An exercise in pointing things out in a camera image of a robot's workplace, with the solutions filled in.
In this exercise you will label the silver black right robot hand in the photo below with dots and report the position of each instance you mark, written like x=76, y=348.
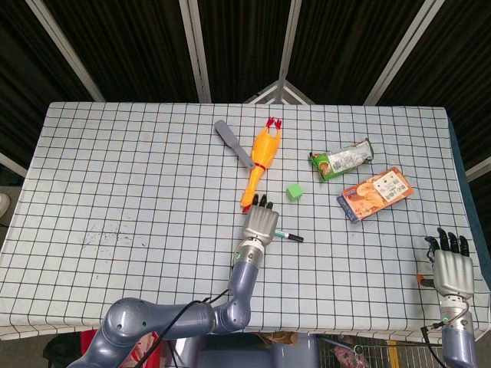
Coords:
x=452, y=272

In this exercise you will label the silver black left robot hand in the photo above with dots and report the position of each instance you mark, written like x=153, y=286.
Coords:
x=261, y=224

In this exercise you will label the white green marker body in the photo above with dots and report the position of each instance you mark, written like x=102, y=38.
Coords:
x=281, y=234

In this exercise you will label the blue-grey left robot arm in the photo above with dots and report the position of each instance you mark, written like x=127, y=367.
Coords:
x=153, y=322

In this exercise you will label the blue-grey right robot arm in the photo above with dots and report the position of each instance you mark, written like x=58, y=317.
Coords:
x=458, y=337

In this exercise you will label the green cube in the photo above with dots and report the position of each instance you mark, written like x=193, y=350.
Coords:
x=294, y=191

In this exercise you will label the yellow rubber chicken toy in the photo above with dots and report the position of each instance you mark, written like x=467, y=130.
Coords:
x=264, y=151

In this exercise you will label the dark blue table skirt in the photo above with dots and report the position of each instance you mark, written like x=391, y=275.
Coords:
x=462, y=184

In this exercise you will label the grey spatula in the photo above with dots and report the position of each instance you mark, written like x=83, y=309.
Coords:
x=230, y=138

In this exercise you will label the green snack packet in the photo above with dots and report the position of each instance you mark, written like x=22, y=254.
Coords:
x=341, y=161

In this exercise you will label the blue orange snack box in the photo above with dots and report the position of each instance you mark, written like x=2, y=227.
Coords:
x=376, y=193

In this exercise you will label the white black checked tablecloth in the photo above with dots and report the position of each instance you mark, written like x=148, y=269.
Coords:
x=134, y=211

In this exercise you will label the blue-grey robot torso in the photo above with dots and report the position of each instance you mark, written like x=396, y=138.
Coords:
x=238, y=352

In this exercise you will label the red bag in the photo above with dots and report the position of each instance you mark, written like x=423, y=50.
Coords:
x=90, y=341

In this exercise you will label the white shoe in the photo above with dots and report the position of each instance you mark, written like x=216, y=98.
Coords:
x=4, y=205

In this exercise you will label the white frame post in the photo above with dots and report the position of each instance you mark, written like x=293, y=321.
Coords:
x=479, y=166
x=403, y=53
x=11, y=164
x=288, y=38
x=195, y=50
x=65, y=50

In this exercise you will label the white triangular frame foot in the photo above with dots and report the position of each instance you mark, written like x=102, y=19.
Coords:
x=279, y=91

